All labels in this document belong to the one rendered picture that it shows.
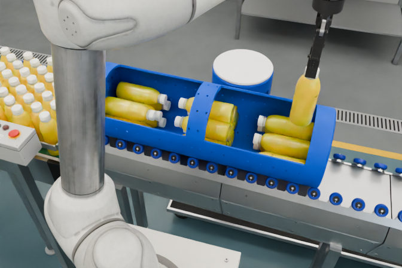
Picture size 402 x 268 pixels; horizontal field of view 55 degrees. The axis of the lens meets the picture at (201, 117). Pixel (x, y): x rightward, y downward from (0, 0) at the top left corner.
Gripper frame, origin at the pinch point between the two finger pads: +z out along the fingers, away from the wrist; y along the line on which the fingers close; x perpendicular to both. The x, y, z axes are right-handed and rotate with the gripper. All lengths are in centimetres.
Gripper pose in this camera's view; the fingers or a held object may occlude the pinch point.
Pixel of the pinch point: (313, 63)
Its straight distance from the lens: 113.6
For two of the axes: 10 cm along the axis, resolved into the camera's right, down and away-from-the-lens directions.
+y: 3.1, -6.5, 7.0
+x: -9.5, -2.1, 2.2
